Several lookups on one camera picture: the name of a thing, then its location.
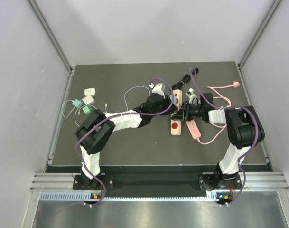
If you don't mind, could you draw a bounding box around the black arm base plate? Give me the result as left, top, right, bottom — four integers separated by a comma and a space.
73, 173, 242, 195

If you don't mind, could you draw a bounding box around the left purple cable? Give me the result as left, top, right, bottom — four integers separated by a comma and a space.
74, 78, 175, 206

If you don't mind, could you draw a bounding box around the black power cord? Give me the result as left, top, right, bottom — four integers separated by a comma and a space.
170, 67, 200, 90

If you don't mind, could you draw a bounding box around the blue usb charger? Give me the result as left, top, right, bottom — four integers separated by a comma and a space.
169, 95, 177, 105

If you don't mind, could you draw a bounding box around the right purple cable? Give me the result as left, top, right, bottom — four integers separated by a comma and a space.
189, 67, 259, 206

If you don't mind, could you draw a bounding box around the beige red power strip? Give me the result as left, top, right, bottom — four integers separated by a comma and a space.
170, 89, 183, 136

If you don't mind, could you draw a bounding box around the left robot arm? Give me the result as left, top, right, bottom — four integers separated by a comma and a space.
75, 93, 177, 189

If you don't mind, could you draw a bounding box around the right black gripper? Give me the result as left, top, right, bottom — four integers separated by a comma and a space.
171, 101, 205, 121

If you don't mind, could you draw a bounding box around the pink power cord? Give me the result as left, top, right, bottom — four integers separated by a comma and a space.
196, 80, 240, 145

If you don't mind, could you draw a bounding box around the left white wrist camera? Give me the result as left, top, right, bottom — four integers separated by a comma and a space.
149, 83, 165, 97

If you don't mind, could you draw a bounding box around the grey slotted cable duct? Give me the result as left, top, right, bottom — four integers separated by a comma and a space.
39, 189, 237, 202

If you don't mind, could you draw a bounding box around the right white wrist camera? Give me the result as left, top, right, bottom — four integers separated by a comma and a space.
186, 88, 197, 105

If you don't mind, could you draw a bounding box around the pink power strip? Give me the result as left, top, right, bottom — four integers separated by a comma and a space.
186, 120, 201, 140

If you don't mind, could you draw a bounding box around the mint green usb cable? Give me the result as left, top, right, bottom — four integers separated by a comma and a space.
61, 99, 88, 126

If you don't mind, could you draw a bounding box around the white cube charger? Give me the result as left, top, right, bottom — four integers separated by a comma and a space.
82, 95, 95, 105

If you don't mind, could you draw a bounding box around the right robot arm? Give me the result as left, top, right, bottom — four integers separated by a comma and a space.
172, 93, 265, 191

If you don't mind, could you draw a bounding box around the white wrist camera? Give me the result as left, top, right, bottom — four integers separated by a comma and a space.
186, 88, 197, 105
149, 83, 165, 97

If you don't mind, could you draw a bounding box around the green usb charger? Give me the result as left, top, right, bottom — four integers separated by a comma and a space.
82, 106, 92, 115

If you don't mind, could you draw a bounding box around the purple cable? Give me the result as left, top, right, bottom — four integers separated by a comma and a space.
74, 78, 175, 206
189, 67, 259, 206

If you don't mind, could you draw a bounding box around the white square adapter plug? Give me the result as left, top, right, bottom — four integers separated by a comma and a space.
84, 87, 96, 97

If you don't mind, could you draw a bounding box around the light blue usb cable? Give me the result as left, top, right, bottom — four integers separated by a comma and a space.
105, 85, 152, 112

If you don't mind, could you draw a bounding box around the teal usb charger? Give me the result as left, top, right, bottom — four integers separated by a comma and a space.
72, 99, 83, 108

